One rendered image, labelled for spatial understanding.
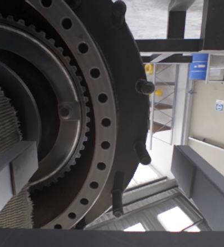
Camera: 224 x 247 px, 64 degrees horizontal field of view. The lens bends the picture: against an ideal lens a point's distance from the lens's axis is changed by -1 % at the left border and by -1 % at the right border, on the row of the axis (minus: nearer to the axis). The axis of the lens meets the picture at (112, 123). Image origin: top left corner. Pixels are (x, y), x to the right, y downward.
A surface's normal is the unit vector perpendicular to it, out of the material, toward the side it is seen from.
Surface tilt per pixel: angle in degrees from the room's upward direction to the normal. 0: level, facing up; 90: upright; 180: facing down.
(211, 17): 90
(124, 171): 90
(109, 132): 90
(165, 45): 90
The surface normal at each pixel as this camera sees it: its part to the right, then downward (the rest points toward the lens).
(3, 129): 1.00, -0.10
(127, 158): 0.01, 0.25
